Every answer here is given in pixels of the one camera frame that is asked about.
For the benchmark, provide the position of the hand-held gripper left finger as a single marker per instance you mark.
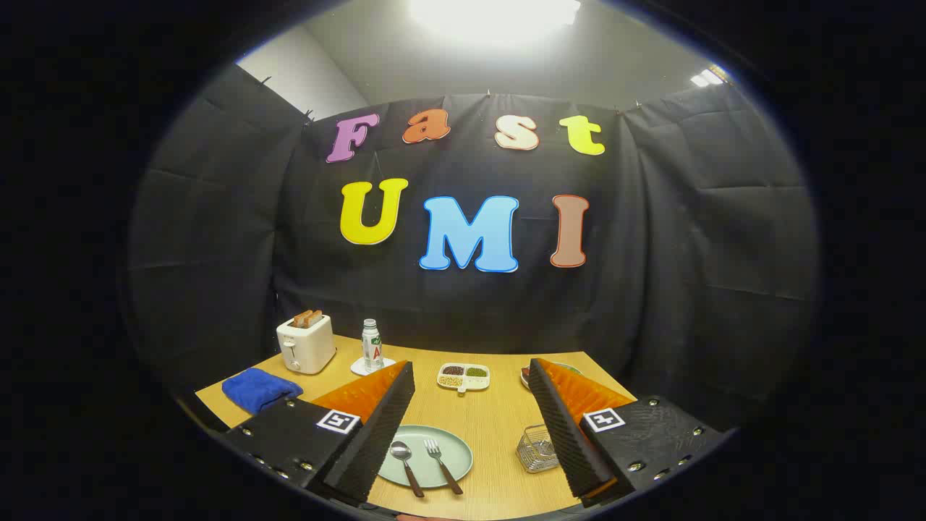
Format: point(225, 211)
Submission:
point(376, 441)

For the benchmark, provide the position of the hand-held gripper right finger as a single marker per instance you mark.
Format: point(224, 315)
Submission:
point(571, 441)

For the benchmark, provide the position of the pale green plate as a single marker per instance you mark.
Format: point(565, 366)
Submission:
point(419, 434)

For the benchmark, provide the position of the white plate with food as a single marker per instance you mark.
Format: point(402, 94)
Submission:
point(523, 383)

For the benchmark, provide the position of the white square coaster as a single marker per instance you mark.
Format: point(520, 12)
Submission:
point(359, 367)

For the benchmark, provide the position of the clear plastic water bottle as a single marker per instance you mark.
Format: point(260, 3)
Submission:
point(371, 347)

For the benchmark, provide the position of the white divided dish with beans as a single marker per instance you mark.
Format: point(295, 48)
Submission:
point(463, 383)

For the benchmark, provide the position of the white toaster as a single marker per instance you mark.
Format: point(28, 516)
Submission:
point(307, 347)

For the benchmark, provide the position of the blue folded towel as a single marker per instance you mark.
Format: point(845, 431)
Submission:
point(257, 389)

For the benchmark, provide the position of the black backdrop cloth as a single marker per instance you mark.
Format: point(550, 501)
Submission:
point(217, 253)

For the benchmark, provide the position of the small ceiling light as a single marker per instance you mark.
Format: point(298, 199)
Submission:
point(707, 77)

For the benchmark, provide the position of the large ceiling light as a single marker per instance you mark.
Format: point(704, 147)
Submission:
point(492, 18)

